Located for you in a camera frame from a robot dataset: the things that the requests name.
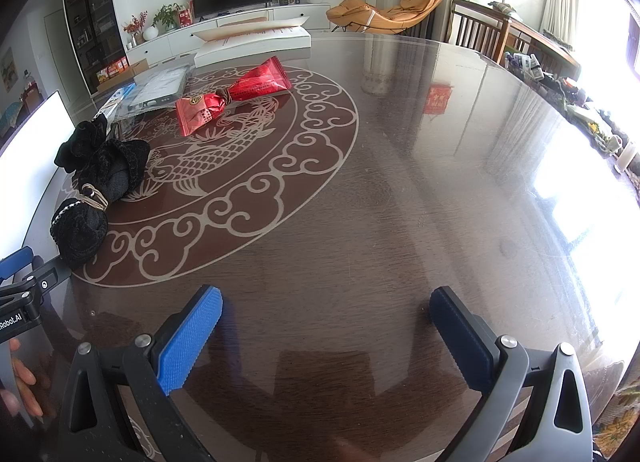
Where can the grey green cloth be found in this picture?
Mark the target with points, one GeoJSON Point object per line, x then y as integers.
{"type": "Point", "coordinates": [505, 8]}

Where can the plain red foil packet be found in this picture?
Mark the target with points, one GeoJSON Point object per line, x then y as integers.
{"type": "Point", "coordinates": [260, 80]}

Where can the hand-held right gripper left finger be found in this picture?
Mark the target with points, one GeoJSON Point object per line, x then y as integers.
{"type": "Point", "coordinates": [190, 339]}

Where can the red printed cartons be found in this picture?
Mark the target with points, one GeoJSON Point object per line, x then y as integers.
{"type": "Point", "coordinates": [112, 68]}

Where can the blue white ointment box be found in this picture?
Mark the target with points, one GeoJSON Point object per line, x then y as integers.
{"type": "Point", "coordinates": [116, 101]}

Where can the framed wall picture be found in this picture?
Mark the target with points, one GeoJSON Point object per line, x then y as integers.
{"type": "Point", "coordinates": [7, 70]}

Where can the pile of assorted packets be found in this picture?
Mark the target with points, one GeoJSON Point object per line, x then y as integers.
{"type": "Point", "coordinates": [580, 107]}

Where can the floral patterned cloth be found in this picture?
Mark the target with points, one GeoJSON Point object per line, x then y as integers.
{"type": "Point", "coordinates": [620, 422]}

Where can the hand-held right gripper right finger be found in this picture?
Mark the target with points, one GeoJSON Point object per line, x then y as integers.
{"type": "Point", "coordinates": [462, 342]}

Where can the bushy potted green plant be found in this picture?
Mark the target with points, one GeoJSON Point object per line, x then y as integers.
{"type": "Point", "coordinates": [166, 16]}

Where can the dark wooden bench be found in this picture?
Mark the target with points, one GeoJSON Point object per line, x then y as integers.
{"type": "Point", "coordinates": [545, 45]}

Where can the dark wooden chair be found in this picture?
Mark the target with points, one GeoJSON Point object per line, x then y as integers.
{"type": "Point", "coordinates": [475, 32]}

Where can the dark glass display cabinet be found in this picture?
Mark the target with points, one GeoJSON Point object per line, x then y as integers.
{"type": "Point", "coordinates": [95, 17]}

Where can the white flat carton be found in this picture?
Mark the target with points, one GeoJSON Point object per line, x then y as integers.
{"type": "Point", "coordinates": [250, 47]}

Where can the clear plastic package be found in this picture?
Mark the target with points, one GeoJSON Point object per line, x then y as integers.
{"type": "Point", "coordinates": [160, 87]}

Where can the white mug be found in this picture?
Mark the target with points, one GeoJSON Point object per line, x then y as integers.
{"type": "Point", "coordinates": [614, 143]}

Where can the white bottle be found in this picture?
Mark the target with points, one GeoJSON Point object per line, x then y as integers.
{"type": "Point", "coordinates": [627, 157]}

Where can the brown cardboard box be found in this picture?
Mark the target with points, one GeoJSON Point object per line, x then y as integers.
{"type": "Point", "coordinates": [137, 70]}

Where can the red flower arrangement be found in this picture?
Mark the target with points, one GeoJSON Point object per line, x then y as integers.
{"type": "Point", "coordinates": [134, 26]}

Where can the white round vase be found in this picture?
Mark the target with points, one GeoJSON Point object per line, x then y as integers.
{"type": "Point", "coordinates": [151, 32]}

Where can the white television cabinet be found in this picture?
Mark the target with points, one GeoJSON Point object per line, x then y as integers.
{"type": "Point", "coordinates": [180, 42]}

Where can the orange lounge chair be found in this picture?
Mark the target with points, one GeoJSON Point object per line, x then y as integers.
{"type": "Point", "coordinates": [395, 15]}

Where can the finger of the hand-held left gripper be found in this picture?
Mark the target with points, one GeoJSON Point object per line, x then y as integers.
{"type": "Point", "coordinates": [42, 287]}
{"type": "Point", "coordinates": [15, 262]}

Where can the red foil packet gold emblem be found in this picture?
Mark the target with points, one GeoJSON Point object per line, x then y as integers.
{"type": "Point", "coordinates": [200, 112]}

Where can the person's left hand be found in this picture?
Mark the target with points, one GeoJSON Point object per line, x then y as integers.
{"type": "Point", "coordinates": [25, 372]}

